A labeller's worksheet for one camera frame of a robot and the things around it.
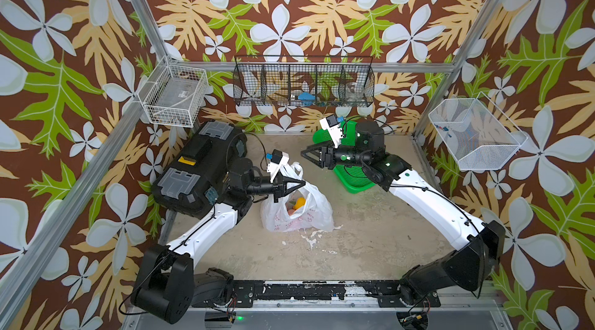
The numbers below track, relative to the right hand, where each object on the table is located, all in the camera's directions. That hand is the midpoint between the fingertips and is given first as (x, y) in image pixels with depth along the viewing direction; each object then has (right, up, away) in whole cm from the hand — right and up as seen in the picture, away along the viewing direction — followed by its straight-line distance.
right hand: (303, 152), depth 67 cm
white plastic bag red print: (-1, -17, +2) cm, 17 cm away
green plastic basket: (+21, -12, +23) cm, 33 cm away
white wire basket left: (-48, +22, +19) cm, 57 cm away
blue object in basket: (+2, +23, +27) cm, 35 cm away
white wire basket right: (+64, +6, +15) cm, 66 cm away
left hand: (0, -9, +4) cm, 10 cm away
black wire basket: (+1, +32, +32) cm, 45 cm away
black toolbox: (-40, -10, +15) cm, 44 cm away
